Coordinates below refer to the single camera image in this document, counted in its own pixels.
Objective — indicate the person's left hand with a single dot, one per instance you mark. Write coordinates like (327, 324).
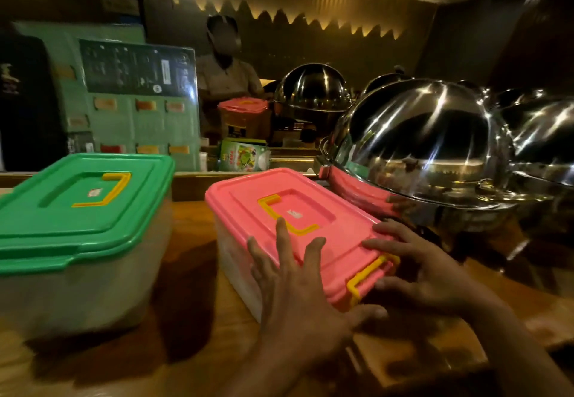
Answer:
(305, 311)

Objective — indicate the person's right hand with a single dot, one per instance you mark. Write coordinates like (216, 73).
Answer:
(430, 280)

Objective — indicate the pink lid plastic container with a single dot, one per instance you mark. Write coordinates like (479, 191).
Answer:
(242, 208)

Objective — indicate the green lid plastic container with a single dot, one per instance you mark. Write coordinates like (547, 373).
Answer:
(89, 213)

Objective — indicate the large steel dome chafing dish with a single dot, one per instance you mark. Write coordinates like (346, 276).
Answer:
(426, 141)

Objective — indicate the green printed carton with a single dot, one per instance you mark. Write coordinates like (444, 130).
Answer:
(242, 157)

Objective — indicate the gold-trimmed wooden counter ledge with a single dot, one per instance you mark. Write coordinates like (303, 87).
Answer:
(193, 186)

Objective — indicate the pink-lid orange tub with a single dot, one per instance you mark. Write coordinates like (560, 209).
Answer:
(244, 123)

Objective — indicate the green drinks menu board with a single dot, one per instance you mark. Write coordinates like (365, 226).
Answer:
(125, 119)

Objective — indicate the small dark label card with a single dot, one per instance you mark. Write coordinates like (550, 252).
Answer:
(78, 143)

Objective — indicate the dark laminated menu card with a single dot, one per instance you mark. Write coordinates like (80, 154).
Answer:
(134, 69)

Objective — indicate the black menu book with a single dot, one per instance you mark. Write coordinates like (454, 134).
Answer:
(31, 119)

